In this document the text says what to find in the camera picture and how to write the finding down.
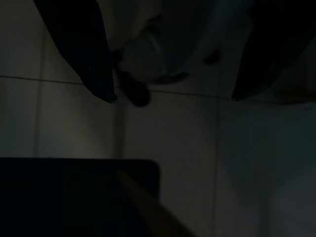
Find grey robot right leg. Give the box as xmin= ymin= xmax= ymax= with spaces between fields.
xmin=112 ymin=9 xmax=223 ymax=108

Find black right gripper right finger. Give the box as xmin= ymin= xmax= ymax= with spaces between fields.
xmin=231 ymin=0 xmax=316 ymax=102

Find dark low furniture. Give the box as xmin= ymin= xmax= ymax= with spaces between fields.
xmin=0 ymin=157 xmax=161 ymax=237

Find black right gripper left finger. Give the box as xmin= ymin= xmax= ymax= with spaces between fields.
xmin=33 ymin=0 xmax=118 ymax=103

